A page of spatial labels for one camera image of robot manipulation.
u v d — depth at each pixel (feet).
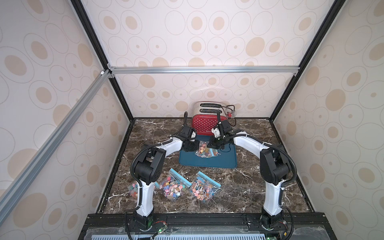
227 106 3.69
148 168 1.74
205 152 3.17
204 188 2.71
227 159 3.19
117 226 2.40
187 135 2.62
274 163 1.72
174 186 2.74
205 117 3.18
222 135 2.39
